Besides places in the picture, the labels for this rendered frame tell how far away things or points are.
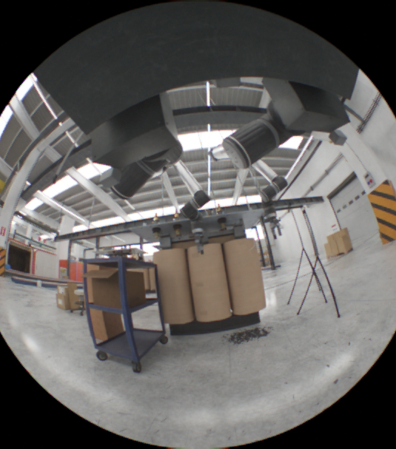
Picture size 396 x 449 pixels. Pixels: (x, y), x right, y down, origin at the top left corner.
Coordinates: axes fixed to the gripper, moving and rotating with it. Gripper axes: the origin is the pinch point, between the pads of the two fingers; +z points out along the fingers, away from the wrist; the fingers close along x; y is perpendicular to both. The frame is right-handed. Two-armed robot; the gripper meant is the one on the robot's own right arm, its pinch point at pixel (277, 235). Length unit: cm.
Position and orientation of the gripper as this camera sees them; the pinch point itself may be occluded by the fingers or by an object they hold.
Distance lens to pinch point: 129.8
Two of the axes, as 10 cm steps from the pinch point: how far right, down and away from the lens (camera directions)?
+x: 2.2, 3.2, 9.2
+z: 1.3, 9.3, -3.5
